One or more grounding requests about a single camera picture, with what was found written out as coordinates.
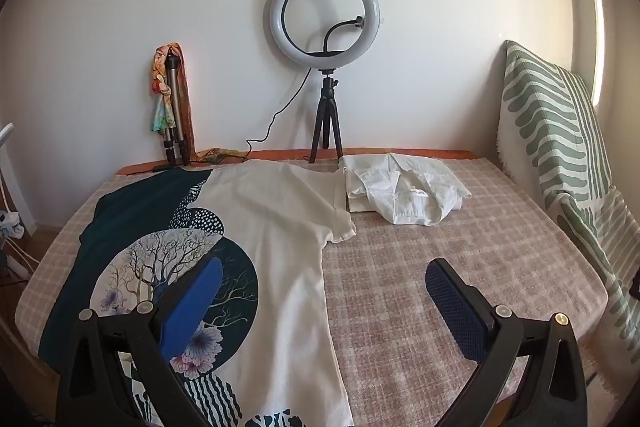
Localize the white and teal printed shirt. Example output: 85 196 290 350
38 160 356 426

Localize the pink checked bed blanket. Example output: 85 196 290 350
15 159 606 426

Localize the folded white shirt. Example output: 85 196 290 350
340 153 472 227

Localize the orange floral bed sheet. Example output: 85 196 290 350
117 147 476 178

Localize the folded silver tripod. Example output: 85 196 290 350
165 49 190 165

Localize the green and white patterned cushion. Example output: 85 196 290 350
498 41 639 375

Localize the black mini tripod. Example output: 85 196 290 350
308 69 343 164

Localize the colourful orange scarf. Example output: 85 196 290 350
151 42 195 166

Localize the black ring light cable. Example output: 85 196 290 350
196 68 314 164

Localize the white ring light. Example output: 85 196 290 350
268 0 382 70

